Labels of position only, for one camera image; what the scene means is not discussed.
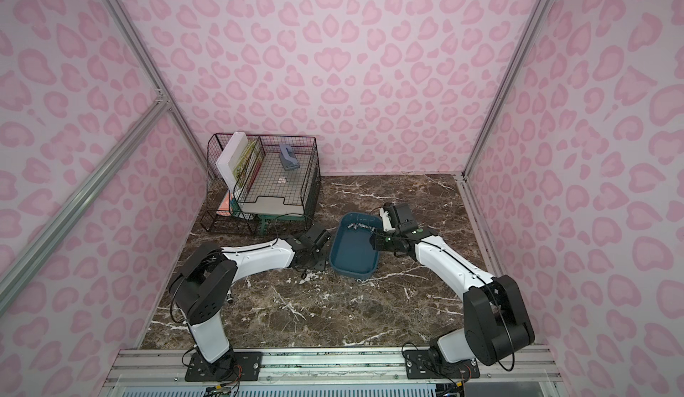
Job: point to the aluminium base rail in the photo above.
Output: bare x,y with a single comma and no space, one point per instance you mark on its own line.
336,371

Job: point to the colourful picture book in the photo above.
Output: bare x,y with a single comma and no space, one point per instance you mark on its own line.
247,168

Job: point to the black wire mesh rack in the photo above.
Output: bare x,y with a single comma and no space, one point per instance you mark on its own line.
221,213

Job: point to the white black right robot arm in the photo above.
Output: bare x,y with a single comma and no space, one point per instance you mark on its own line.
496,323

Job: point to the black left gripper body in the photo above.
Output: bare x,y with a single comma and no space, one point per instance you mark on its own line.
321,239

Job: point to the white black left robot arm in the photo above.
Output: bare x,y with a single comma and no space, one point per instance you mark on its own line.
201,285

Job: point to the grey blue tape dispenser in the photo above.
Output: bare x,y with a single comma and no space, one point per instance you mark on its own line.
288,157

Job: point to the white paper tray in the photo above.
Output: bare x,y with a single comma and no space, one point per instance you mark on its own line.
276,191

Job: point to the teal plastic storage box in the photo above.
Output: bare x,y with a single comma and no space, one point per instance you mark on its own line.
352,254

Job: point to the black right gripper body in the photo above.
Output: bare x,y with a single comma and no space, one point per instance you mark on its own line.
381,239

